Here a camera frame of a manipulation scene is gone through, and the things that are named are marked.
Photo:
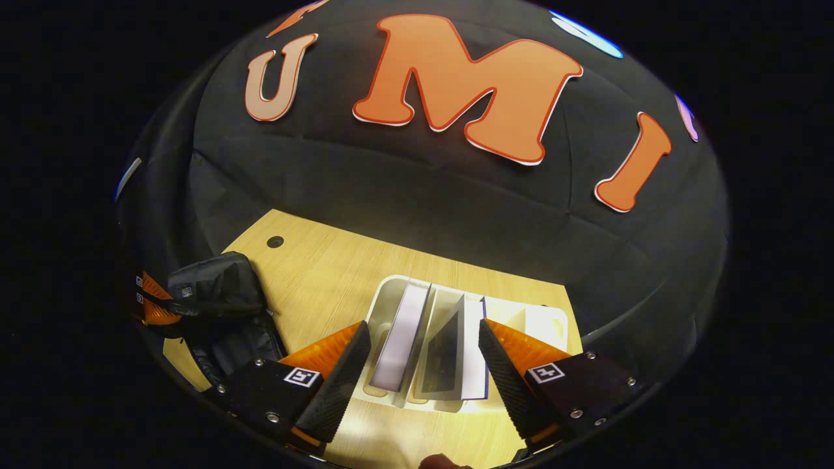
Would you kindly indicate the black schoolbag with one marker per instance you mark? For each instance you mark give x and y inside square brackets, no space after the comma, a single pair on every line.
[221,283]

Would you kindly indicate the pale cover book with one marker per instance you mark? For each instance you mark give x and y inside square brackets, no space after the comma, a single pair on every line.
[404,332]

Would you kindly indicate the black table grommet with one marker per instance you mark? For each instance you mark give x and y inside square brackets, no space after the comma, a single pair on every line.
[275,241]

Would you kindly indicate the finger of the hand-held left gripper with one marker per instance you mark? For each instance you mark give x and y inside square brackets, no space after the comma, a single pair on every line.
[159,312]
[155,286]

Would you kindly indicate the white bookshelf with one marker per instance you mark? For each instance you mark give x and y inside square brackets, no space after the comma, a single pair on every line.
[547,322]

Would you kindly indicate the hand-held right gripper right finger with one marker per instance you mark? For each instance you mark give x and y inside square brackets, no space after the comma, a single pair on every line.
[508,391]

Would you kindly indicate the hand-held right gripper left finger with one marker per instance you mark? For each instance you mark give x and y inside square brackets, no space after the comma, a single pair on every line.
[342,384]

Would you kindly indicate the dark blue cover book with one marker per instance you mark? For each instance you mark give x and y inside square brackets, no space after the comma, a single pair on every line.
[446,352]

